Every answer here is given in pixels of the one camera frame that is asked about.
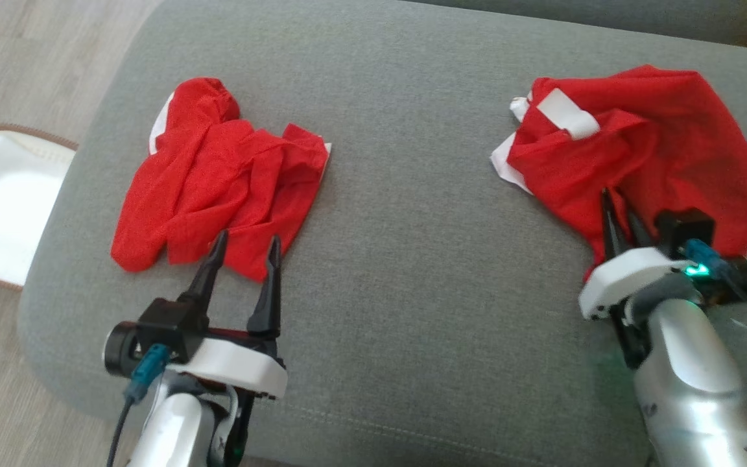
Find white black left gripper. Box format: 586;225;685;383
167;230;288;455

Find grey sofa backrest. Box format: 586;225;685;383
406;0;747;47

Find white laundry basket brown rim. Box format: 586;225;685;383
0;123;80;291

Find red jersey number three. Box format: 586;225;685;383
490;64;747;283

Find black cable teal plug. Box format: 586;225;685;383
683;239;747;344
106;344;173;467

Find grey fabric sofa seat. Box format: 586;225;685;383
17;0;747;467

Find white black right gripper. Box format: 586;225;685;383
578;188;692;370

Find red shorts white stripes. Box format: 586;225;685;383
111;77;333;283

